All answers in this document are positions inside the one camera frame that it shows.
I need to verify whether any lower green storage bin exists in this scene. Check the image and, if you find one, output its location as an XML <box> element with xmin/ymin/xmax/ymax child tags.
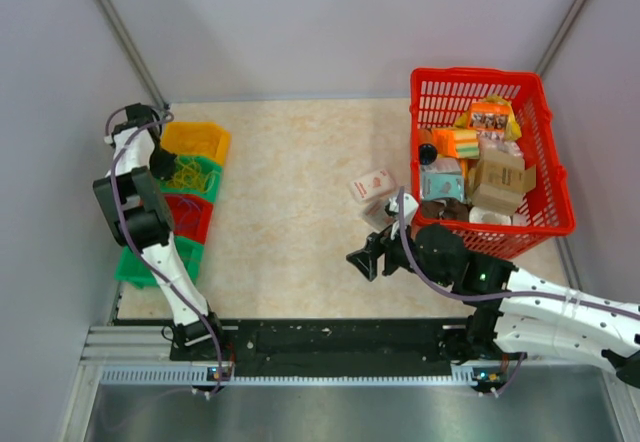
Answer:
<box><xmin>114</xmin><ymin>236</ymin><xmax>204</xmax><ymax>289</ymax></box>

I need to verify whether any red plastic basket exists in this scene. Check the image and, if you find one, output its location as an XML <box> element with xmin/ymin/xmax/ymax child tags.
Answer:
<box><xmin>409</xmin><ymin>67</ymin><xmax>576</xmax><ymax>259</ymax></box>

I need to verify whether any purple thin wire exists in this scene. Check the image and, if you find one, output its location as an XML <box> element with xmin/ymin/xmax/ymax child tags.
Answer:
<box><xmin>174</xmin><ymin>196</ymin><xmax>206</xmax><ymax>233</ymax></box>

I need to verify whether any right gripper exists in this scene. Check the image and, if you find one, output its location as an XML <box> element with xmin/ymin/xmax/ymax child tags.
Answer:
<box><xmin>347</xmin><ymin>215</ymin><xmax>452</xmax><ymax>288</ymax></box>

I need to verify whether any orange snack box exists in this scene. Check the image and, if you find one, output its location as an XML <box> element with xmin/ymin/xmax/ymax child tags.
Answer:
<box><xmin>467</xmin><ymin>102</ymin><xmax>511</xmax><ymax>133</ymax></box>

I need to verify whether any teal tissue pack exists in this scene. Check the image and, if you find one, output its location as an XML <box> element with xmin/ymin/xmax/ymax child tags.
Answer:
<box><xmin>420</xmin><ymin>157</ymin><xmax>465</xmax><ymax>202</ymax></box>

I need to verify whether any brown cardboard box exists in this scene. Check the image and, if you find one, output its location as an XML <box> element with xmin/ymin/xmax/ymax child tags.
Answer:
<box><xmin>470</xmin><ymin>149</ymin><xmax>537</xmax><ymax>216</ymax></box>

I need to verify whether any red storage bin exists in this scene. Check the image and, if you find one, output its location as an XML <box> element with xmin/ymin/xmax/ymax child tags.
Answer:
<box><xmin>164</xmin><ymin>193</ymin><xmax>214</xmax><ymax>245</ymax></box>

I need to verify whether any black bottle cap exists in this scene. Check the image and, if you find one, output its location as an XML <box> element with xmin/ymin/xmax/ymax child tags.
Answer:
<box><xmin>418</xmin><ymin>143</ymin><xmax>438</xmax><ymax>166</ymax></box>

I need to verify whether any pink wrapped pack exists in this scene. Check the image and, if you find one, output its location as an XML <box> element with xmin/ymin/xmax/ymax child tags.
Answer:
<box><xmin>477</xmin><ymin>131</ymin><xmax>524</xmax><ymax>158</ymax></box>

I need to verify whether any upper green storage bin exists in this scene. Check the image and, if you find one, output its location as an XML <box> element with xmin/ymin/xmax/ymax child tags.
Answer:
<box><xmin>158</xmin><ymin>155</ymin><xmax>224</xmax><ymax>204</ymax></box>

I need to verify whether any pink tissue packet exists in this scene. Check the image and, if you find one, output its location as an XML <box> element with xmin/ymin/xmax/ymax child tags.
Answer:
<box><xmin>349</xmin><ymin>168</ymin><xmax>397</xmax><ymax>203</ymax></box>

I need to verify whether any clear plastic packet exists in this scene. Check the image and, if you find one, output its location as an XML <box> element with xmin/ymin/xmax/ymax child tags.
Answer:
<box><xmin>361</xmin><ymin>199</ymin><xmax>395</xmax><ymax>232</ymax></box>

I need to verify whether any red thin wire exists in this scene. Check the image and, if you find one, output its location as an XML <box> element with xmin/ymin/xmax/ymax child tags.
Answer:
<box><xmin>174</xmin><ymin>129</ymin><xmax>221</xmax><ymax>156</ymax></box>

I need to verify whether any yellow storage bin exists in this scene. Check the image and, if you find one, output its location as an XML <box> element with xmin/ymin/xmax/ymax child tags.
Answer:
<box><xmin>161</xmin><ymin>121</ymin><xmax>231</xmax><ymax>166</ymax></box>

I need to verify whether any yellow plastic bag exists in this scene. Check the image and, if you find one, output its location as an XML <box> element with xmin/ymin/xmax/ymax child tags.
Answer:
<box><xmin>454</xmin><ymin>95</ymin><xmax>522</xmax><ymax>141</ymax></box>

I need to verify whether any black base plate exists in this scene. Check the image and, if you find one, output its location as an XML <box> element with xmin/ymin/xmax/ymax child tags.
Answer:
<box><xmin>169</xmin><ymin>317</ymin><xmax>526</xmax><ymax>377</ymax></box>

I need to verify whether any orange sponge pack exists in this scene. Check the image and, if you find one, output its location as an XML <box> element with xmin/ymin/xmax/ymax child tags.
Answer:
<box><xmin>432</xmin><ymin>129</ymin><xmax>480</xmax><ymax>159</ymax></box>

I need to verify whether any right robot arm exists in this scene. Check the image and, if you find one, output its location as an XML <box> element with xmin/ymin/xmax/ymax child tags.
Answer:
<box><xmin>346</xmin><ymin>192</ymin><xmax>639</xmax><ymax>387</ymax></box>

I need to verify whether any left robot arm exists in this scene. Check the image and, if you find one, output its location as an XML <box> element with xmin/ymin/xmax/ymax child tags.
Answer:
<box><xmin>92</xmin><ymin>103</ymin><xmax>227</xmax><ymax>359</ymax></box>

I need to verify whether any green storage bin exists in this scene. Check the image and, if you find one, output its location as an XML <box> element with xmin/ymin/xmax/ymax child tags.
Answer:
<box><xmin>158</xmin><ymin>155</ymin><xmax>224</xmax><ymax>204</ymax></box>
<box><xmin>114</xmin><ymin>236</ymin><xmax>204</xmax><ymax>289</ymax></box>

